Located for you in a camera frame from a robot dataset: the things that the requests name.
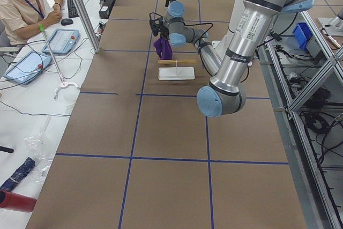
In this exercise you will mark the purple towel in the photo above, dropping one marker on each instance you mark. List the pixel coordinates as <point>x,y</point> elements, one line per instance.
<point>163,49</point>

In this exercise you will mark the white base wooden towel rack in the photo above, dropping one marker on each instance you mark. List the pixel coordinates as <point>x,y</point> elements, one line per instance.
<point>175,71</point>

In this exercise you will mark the black keyboard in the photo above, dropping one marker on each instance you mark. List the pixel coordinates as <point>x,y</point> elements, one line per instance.
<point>72,10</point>

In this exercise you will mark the black computer mouse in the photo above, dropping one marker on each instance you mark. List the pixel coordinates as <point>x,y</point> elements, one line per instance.
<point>66,21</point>

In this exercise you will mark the upper blue teach pendant tablet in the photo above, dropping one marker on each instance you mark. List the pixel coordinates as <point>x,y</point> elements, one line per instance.
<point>63,40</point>

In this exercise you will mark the blue teach pendant tablet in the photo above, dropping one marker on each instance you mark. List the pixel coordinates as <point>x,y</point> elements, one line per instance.
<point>28,68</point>
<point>63,40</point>

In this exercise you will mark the metal reacher grabber tool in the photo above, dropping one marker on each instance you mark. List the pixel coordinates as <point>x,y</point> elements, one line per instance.
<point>47,50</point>

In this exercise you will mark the brown paper table cover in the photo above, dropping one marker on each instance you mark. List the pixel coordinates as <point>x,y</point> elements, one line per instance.
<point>138,153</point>

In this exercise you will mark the seated man beige shirt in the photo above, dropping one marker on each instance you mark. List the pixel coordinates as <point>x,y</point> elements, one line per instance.
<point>21,18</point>

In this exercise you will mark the lower blue teach pendant tablet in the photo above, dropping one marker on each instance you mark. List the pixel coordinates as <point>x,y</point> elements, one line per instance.
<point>28,68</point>

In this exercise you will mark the blue plastic bin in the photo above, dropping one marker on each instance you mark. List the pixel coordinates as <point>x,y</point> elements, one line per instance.
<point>302,34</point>

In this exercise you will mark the clear plastic wrapper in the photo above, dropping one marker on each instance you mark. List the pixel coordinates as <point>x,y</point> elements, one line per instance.
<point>40,150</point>

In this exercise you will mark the folded dark blue umbrella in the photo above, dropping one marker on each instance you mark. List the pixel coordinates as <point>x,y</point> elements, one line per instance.
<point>19,174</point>

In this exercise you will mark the red cylinder tube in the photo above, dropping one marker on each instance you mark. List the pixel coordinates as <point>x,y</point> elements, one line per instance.
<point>17,202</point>

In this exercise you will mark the aluminium frame post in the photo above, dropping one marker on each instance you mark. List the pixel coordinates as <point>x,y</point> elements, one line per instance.
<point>86,22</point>

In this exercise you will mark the aluminium frame rail right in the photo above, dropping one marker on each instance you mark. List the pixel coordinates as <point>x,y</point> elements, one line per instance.
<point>306,89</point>

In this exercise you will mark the black camera tripod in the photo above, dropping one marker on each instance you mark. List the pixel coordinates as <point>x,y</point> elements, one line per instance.
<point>6,149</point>

